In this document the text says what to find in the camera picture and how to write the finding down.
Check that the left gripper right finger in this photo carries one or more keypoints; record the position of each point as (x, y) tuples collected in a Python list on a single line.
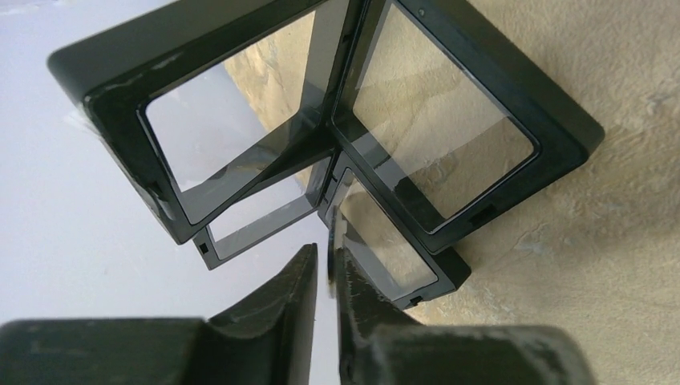
[(380, 344)]

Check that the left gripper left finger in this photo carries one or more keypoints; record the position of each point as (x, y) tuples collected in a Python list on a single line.
[(265, 338)]

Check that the black display frame box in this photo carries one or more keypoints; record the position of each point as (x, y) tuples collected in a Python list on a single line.
[(404, 125)]

